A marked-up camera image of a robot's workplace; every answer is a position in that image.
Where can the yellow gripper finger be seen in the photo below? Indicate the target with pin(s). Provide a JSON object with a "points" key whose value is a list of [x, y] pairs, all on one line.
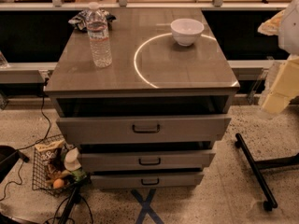
{"points": [[281, 86]]}

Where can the clear plastic water bottle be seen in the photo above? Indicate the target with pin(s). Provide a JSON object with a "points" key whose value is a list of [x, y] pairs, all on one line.
{"points": [[97, 28]]}

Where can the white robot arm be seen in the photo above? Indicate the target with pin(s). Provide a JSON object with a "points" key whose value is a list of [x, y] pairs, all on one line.
{"points": [[285, 25]]}

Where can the black wheeled stand base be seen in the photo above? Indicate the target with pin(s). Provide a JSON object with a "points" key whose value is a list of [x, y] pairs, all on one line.
{"points": [[257, 166]]}

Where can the top grey drawer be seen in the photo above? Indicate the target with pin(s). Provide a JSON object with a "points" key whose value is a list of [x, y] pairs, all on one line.
{"points": [[133, 130]]}

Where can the grey drawer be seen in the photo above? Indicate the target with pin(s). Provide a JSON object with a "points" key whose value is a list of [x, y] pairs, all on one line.
{"points": [[133, 130], [137, 161], [147, 180]]}

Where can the white ceramic bowl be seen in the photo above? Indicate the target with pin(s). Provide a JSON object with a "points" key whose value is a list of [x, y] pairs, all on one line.
{"points": [[186, 31]]}

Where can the grey drawer cabinet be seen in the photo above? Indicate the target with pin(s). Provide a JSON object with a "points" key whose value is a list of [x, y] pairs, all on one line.
{"points": [[150, 75]]}

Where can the middle grey drawer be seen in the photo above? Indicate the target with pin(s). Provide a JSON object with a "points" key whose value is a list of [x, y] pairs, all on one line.
{"points": [[137, 161]]}

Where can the bottom grey drawer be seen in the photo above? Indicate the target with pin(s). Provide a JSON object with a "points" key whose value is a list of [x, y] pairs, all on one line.
{"points": [[147, 180]]}

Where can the crumpled snack bag on cabinet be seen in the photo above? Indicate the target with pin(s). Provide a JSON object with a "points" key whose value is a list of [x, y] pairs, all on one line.
{"points": [[78, 21]]}

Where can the white cup in basket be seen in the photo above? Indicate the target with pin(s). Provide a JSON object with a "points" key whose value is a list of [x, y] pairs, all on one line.
{"points": [[71, 162]]}

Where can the black tripod leg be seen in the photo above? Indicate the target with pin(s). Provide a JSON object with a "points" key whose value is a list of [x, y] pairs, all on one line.
{"points": [[71, 202]]}

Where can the yellow chip bag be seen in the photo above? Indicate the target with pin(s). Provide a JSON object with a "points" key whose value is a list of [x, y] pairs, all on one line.
{"points": [[50, 155]]}

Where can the orange fruit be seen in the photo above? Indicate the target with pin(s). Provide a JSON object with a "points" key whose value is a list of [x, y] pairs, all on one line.
{"points": [[58, 183]]}

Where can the black wire basket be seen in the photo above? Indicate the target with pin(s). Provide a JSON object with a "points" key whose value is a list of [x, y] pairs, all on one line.
{"points": [[43, 182]]}

